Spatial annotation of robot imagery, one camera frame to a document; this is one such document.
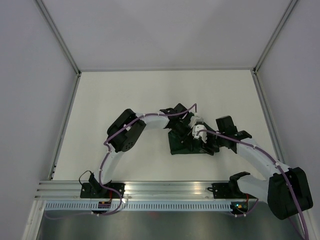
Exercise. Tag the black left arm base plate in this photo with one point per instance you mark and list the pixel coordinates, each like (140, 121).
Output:
(88, 192)

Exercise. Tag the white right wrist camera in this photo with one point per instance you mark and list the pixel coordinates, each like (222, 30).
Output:
(199, 131)

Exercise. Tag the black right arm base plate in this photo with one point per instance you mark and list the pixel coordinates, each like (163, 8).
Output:
(230, 191)

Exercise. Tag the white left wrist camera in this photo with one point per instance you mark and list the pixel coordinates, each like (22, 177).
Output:
(195, 119)

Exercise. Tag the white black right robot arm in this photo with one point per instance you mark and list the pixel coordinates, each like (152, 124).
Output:
(284, 189)

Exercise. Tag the white slotted cable duct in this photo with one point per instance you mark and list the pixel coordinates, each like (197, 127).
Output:
(223, 206)

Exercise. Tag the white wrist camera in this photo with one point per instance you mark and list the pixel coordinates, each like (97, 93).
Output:
(199, 131)
(195, 119)

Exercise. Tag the aluminium right frame post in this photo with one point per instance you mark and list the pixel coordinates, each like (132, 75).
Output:
(275, 34)

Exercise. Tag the aluminium left frame post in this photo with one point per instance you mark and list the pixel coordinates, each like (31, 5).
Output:
(58, 36)

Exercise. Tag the aluminium right side rail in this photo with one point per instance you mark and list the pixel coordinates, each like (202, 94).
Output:
(268, 117)

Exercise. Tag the aluminium front rail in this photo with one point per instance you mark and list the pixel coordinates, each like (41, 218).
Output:
(136, 190)

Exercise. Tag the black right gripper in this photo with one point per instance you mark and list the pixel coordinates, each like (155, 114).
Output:
(207, 148)

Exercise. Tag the dark green cloth napkin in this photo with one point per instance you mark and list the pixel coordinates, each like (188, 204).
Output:
(184, 147)

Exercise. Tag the aluminium frame post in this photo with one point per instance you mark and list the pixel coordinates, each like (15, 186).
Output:
(275, 34)
(58, 36)

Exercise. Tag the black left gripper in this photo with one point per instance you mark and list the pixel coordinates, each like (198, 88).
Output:
(183, 137)

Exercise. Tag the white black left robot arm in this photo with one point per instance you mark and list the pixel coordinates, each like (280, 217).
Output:
(123, 134)

